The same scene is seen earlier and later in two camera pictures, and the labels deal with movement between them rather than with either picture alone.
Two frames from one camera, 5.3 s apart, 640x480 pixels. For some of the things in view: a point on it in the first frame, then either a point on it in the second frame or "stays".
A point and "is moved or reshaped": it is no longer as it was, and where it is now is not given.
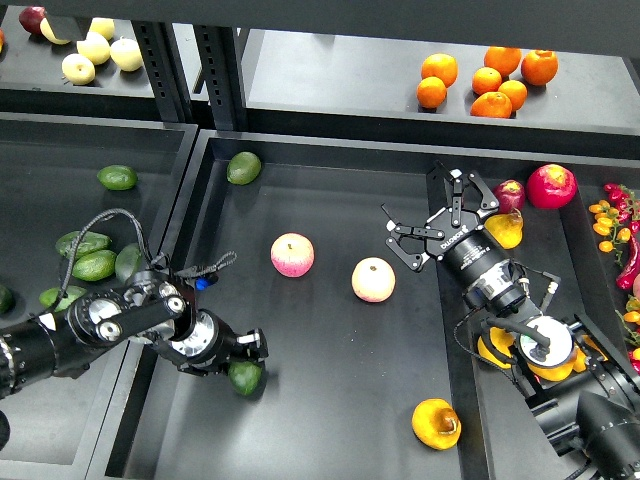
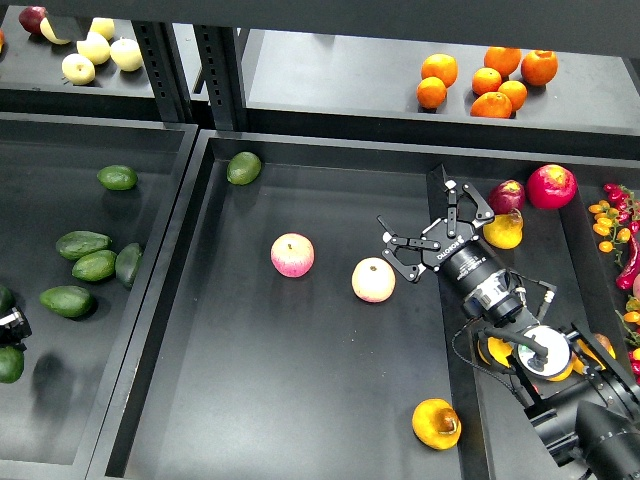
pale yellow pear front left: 78,69 stays
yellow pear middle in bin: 578,364 stays
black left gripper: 213,343 -> 14,327
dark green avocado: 247,377 is moved or reshaped
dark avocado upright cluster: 127,262 stays
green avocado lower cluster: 49,296 stays
